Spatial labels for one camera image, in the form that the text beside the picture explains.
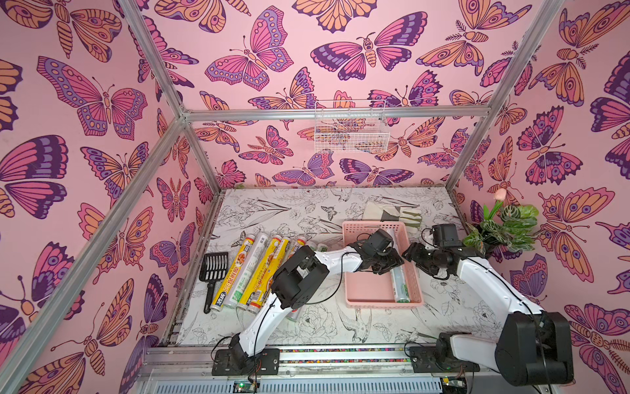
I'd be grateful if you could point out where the white green wrap roll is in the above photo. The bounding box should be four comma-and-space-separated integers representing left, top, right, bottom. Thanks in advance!
387, 229, 411, 303

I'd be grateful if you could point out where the pink plastic basket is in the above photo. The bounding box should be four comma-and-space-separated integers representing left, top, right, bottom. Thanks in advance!
342, 221, 424, 309

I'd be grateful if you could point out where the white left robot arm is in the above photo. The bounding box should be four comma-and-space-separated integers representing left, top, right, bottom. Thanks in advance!
229, 229, 404, 363

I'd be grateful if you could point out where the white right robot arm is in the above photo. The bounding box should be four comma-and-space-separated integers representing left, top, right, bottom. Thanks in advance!
402, 224, 574, 387

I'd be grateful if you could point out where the yellow red wrap roll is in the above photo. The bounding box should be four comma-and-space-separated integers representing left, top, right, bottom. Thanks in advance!
236, 235, 289, 312

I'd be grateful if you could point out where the green striped folded cloth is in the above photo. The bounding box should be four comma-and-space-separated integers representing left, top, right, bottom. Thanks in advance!
362, 201, 424, 231

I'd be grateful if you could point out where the potted green plant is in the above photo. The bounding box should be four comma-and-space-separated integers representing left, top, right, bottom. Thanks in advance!
464, 188, 539, 262

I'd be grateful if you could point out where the black slotted scoop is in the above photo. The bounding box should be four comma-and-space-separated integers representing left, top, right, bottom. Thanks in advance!
199, 252, 229, 315

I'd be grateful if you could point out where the yellow roll far left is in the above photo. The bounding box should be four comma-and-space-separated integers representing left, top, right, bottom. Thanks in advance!
210, 234, 255, 311

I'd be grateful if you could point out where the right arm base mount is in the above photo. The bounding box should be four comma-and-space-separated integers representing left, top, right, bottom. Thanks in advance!
404, 333, 481, 374

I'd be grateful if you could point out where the aluminium front rail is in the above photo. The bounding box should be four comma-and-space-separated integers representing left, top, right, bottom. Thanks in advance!
132, 343, 563, 393

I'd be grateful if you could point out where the white wire wall basket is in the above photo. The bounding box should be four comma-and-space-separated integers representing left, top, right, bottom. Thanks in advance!
312, 100, 390, 154

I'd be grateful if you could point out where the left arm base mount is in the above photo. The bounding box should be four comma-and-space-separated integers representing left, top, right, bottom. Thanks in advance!
212, 338, 280, 376

